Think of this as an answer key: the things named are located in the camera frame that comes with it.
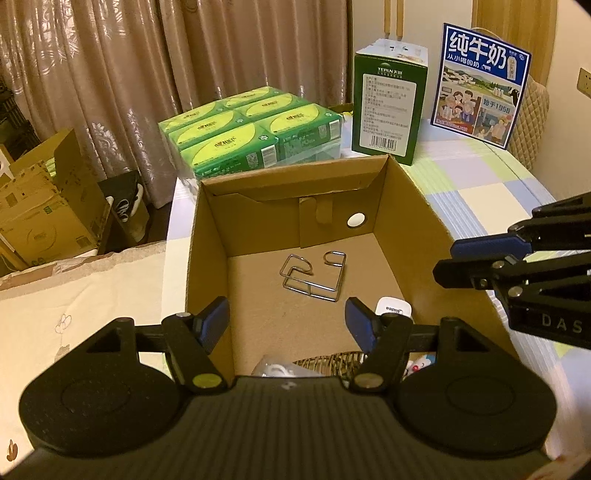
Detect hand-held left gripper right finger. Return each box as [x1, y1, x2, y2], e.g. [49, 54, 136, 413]
[344, 296, 514, 395]

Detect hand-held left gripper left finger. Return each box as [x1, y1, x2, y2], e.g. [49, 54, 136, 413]
[60, 296, 232, 396]

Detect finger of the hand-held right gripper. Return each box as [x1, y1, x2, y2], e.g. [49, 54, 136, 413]
[433, 251, 591, 292]
[450, 191, 591, 260]

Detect white power adapter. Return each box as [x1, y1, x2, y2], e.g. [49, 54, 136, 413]
[373, 296, 413, 325]

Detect patterned hair claw clip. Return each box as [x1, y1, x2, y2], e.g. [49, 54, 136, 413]
[291, 350, 368, 380]

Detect metal wire holder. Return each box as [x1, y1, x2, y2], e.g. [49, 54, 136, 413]
[280, 250, 348, 304]

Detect red figurine toy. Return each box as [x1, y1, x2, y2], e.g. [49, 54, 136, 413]
[403, 352, 437, 378]

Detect clear box with blue label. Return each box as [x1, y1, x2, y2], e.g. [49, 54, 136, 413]
[251, 354, 302, 378]

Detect brown cardboard box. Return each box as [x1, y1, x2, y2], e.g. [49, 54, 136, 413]
[185, 154, 519, 385]

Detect chair with quilted cover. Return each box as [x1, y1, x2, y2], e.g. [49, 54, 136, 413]
[507, 75, 551, 170]

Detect blue milk carton case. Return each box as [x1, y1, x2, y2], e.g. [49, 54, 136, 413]
[430, 23, 533, 150]

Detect green milk carton case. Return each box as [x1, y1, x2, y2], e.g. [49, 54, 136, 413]
[351, 39, 431, 167]

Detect green tissue multipack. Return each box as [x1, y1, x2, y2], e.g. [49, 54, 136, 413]
[158, 86, 345, 182]

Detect stacked flattened cardboard boxes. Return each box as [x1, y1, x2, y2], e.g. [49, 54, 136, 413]
[0, 128, 112, 269]

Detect wooden panel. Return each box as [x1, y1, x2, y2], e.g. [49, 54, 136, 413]
[471, 0, 560, 90]

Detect wooden slats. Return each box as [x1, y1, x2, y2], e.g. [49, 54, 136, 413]
[383, 0, 406, 41]

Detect beige patterned curtain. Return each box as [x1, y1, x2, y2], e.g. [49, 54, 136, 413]
[0, 0, 354, 209]

